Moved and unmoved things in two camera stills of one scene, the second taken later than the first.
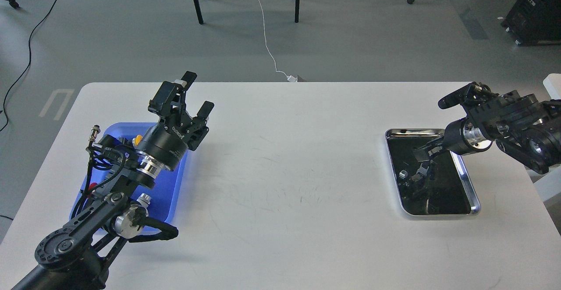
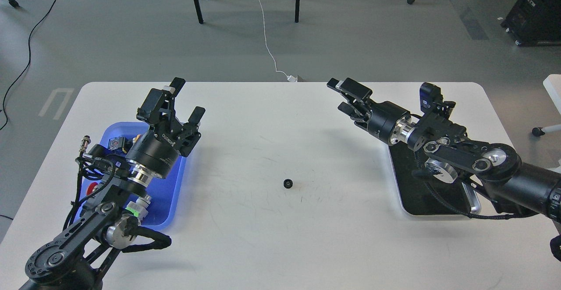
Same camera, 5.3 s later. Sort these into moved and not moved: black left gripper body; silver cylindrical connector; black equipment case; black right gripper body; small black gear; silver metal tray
Moved: small black gear; silver cylindrical connector; black right gripper body
Not moved: black left gripper body; black equipment case; silver metal tray
